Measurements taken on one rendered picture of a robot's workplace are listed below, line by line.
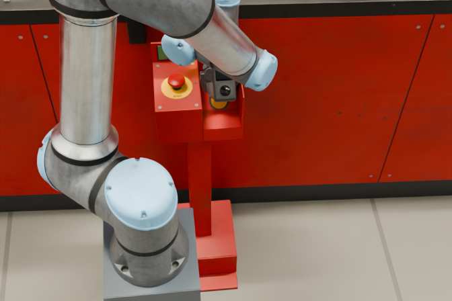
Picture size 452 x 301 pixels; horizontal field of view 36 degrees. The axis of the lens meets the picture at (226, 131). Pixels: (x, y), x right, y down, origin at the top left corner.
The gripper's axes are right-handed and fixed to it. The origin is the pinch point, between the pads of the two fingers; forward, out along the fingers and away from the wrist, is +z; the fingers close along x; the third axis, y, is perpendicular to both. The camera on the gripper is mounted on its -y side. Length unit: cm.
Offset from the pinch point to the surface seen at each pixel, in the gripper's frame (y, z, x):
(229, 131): -6.8, 3.5, -1.8
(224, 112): -2.0, 2.5, -1.0
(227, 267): -15, 67, -2
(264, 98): 14.4, 20.9, -14.1
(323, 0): 17.6, -12.8, -26.3
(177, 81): 0.2, -7.8, 9.6
